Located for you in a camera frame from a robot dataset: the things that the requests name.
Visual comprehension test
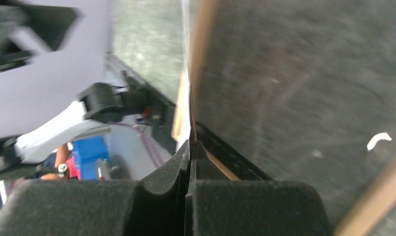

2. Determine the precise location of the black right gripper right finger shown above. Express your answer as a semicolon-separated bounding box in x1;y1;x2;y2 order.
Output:
184;142;333;236

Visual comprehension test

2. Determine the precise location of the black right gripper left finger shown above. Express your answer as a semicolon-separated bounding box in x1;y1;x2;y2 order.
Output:
0;142;189;236

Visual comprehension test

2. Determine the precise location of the sunset landscape photo print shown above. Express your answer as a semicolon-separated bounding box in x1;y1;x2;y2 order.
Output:
171;0;218;144

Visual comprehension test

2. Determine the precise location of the clear acrylic glass sheet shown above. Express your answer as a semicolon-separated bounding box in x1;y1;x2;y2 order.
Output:
195;0;396;225

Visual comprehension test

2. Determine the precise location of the light wooden picture frame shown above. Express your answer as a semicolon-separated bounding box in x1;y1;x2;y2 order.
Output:
205;142;396;236

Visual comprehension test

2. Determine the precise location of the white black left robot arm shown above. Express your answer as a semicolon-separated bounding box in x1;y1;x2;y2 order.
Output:
0;83;171;180

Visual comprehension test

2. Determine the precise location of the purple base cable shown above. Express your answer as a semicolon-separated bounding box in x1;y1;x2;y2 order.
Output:
111;121;164;168

